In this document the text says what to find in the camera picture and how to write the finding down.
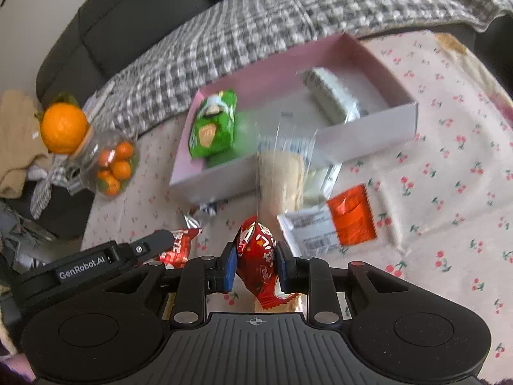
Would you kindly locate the pink cardboard box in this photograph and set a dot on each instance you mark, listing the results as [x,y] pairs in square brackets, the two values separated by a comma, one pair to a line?
[280,84]

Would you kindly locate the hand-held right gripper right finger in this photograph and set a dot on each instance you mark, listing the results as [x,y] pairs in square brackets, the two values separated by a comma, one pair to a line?
[282,271]

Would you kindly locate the green chip snack packet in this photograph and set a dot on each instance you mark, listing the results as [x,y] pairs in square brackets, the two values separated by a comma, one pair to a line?
[210,128]

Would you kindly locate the beige cloth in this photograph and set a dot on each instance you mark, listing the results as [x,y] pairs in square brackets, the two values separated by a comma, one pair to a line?
[16,140]

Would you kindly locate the grey checked ribbon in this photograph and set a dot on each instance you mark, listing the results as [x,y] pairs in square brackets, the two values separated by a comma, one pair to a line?
[46,190]

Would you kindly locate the grey checked blanket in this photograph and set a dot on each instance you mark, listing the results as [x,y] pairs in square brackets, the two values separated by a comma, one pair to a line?
[240,28]

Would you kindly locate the large orange decoration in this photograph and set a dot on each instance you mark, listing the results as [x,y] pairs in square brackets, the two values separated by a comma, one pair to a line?
[64,128]

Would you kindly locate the orange packet with white label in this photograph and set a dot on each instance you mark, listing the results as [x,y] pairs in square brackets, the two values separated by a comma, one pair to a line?
[348,216]

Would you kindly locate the white wrapped snack bar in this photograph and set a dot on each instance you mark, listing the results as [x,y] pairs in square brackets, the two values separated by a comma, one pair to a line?
[328,92]

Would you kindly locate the cherry print tablecloth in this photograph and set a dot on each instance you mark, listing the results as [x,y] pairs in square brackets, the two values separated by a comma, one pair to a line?
[441,168]

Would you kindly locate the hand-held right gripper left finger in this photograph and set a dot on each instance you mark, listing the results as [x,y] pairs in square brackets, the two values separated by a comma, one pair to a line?
[230,268]

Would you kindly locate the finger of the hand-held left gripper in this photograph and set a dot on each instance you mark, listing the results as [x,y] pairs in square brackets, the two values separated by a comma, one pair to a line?
[152,242]

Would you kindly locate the wooden jar lid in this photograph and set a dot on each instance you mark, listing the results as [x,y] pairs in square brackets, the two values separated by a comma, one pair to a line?
[86,140]

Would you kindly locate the dark grey sofa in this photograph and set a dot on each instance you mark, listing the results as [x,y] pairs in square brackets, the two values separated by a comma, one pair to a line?
[132,8]

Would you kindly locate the silver foil wrapper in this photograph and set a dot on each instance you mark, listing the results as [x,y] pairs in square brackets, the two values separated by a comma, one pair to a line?
[191,220]

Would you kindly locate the glass jar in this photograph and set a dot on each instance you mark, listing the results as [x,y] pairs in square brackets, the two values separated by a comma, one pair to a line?
[90,160]

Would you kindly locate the red white snack packet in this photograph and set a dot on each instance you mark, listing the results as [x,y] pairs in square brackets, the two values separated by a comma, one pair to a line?
[260,256]

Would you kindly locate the bunch of small mandarins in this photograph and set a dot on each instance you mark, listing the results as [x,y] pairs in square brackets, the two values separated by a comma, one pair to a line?
[118,166]

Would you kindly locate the clear rice cracker packet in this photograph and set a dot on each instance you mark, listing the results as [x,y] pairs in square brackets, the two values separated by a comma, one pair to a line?
[280,176]

